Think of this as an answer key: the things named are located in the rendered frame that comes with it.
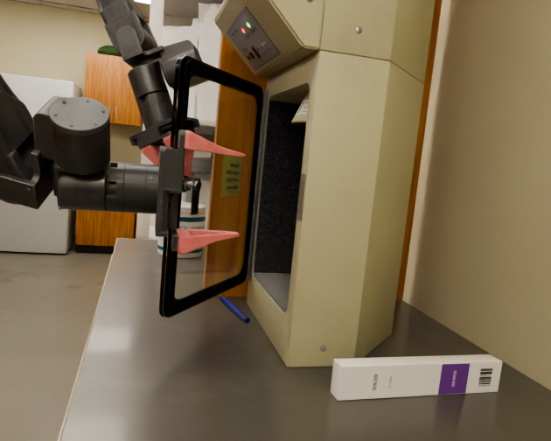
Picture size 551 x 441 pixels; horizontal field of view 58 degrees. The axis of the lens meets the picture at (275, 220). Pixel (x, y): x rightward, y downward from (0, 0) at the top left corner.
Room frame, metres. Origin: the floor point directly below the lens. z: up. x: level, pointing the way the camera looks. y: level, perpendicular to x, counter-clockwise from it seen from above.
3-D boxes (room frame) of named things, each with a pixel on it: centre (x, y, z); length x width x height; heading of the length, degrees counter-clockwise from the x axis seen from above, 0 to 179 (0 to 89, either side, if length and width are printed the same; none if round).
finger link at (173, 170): (0.60, 0.09, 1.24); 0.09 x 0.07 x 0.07; 105
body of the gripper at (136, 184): (0.58, 0.16, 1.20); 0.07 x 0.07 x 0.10; 15
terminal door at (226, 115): (0.89, 0.11, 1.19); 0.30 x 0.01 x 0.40; 159
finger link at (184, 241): (0.60, 0.09, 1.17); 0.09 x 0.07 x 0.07; 105
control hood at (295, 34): (0.87, 0.06, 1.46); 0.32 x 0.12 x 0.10; 15
